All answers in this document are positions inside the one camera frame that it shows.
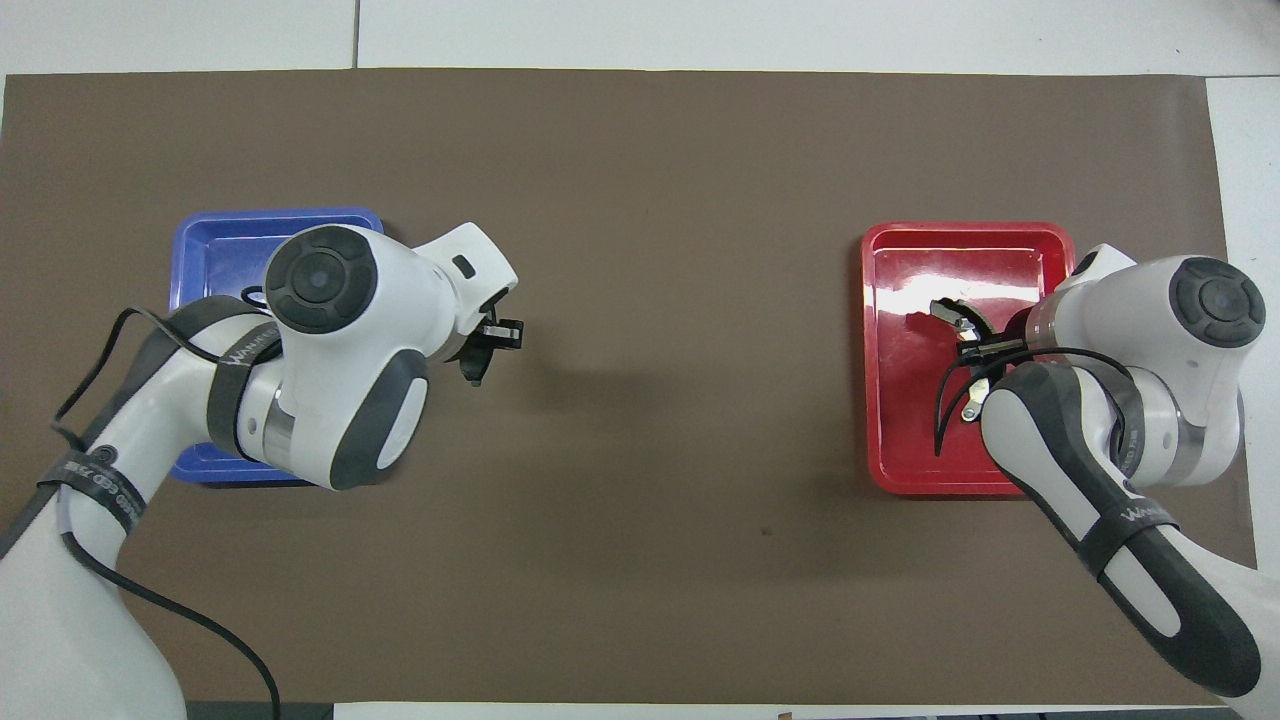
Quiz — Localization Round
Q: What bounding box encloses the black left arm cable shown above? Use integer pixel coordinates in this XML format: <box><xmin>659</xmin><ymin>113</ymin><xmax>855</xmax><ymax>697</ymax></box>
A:
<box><xmin>50</xmin><ymin>305</ymin><xmax>283</xmax><ymax>720</ymax></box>

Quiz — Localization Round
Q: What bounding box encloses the brown table mat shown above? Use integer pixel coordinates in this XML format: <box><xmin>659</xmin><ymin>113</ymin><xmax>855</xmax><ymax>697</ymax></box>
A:
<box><xmin>0</xmin><ymin>68</ymin><xmax>1271</xmax><ymax>706</ymax></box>

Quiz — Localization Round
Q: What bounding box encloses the red plastic tray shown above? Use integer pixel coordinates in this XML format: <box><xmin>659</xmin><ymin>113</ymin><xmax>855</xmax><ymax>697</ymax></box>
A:
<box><xmin>860</xmin><ymin>221</ymin><xmax>1079</xmax><ymax>498</ymax></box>

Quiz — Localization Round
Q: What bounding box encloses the dark brake pad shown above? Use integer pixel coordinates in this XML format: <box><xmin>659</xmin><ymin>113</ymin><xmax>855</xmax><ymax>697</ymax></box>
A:
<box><xmin>458</xmin><ymin>338</ymin><xmax>498</xmax><ymax>389</ymax></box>

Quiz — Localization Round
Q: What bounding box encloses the curved metal brake shoe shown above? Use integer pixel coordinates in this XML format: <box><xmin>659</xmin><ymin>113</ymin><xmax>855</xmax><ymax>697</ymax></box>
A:
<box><xmin>929</xmin><ymin>298</ymin><xmax>993</xmax><ymax>422</ymax></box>

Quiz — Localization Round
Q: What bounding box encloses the blue plastic tray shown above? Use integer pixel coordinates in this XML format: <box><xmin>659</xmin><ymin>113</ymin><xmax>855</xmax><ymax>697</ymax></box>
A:
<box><xmin>168</xmin><ymin>207</ymin><xmax>386</xmax><ymax>488</ymax></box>

